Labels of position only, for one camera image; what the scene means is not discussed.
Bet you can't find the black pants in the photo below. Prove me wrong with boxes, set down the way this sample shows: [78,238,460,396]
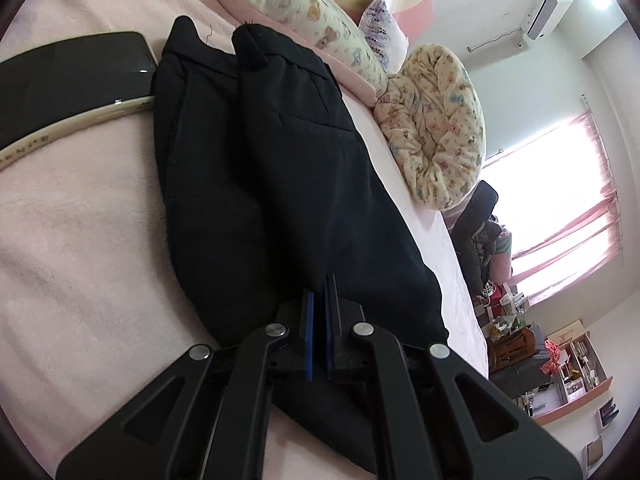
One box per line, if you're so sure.
[152,16,448,474]

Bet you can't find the cluttered pink shelf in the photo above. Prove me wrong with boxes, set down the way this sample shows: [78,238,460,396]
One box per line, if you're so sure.
[479,278,622,426]

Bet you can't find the pink fleece bed blanket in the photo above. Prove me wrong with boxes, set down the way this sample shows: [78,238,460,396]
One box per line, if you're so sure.
[0,0,490,480]

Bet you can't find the pile of dark clothes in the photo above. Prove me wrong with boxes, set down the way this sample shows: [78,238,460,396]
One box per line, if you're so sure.
[450,180,503,298]

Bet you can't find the pink window curtain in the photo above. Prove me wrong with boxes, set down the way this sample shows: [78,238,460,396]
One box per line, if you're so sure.
[482,110,623,304]

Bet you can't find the round bear print cushion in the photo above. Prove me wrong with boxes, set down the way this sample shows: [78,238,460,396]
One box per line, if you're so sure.
[373,44,486,211]

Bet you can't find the long bear print pillow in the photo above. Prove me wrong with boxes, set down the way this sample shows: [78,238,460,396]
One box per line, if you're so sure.
[236,0,387,104]

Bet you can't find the white wall air conditioner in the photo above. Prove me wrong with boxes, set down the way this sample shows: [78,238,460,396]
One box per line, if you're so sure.
[521,0,573,41]

